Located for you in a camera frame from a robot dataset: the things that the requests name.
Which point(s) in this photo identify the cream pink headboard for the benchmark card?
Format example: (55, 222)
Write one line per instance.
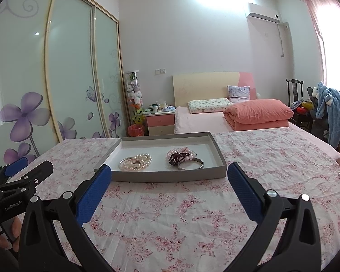
(201, 87)

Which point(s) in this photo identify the white patterned pillow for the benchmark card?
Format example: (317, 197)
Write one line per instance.
(208, 104)

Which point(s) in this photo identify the flower print sliding wardrobe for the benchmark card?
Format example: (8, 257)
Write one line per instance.
(70, 70)

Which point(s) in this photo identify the wide silver bangle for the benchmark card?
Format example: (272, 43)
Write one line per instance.
(191, 168)

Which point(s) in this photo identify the clear plush toy tube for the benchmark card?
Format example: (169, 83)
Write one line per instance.
(134, 93)

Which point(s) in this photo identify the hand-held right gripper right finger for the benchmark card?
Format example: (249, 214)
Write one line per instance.
(245, 192)

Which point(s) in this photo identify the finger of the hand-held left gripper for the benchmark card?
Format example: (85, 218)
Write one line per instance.
(16, 165)
(38, 172)

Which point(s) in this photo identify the pink bed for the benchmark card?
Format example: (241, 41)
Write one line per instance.
(198, 121)

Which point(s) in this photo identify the white mug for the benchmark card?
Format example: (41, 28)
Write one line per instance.
(155, 108)

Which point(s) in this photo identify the grey shallow tray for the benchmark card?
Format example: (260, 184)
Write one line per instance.
(158, 147)

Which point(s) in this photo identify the white air conditioner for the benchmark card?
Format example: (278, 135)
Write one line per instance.
(263, 12)

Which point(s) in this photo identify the air conditioner pipe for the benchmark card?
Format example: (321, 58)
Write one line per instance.
(283, 39)

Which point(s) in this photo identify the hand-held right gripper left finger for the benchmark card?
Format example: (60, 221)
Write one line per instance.
(92, 192)

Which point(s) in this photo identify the red waste bin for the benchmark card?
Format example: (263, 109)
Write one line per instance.
(136, 131)

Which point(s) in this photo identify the person's left hand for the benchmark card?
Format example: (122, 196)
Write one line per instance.
(15, 232)

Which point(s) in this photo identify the white wall switch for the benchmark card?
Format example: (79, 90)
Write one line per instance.
(160, 70)

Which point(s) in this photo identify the blue fleece robe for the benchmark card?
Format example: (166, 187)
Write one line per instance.
(335, 110)

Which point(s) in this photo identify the dark grey chair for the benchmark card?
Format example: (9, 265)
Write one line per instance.
(318, 127)

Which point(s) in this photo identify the lilac pillow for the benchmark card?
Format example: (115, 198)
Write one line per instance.
(239, 93)

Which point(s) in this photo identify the folded orange quilt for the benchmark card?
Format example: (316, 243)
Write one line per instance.
(257, 113)

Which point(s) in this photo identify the pink cream nightstand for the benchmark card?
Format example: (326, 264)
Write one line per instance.
(160, 124)

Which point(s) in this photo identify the pink curtain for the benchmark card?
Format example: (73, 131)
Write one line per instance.
(311, 5)

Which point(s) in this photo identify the red yellow toy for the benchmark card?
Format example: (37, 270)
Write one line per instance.
(303, 109)

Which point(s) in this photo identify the thin silver bangle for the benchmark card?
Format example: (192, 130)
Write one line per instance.
(120, 164)

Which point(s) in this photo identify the dark wooden chair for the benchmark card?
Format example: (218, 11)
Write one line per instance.
(294, 90)

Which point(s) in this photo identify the floral pink bedsheet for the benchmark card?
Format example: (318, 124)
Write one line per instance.
(172, 218)

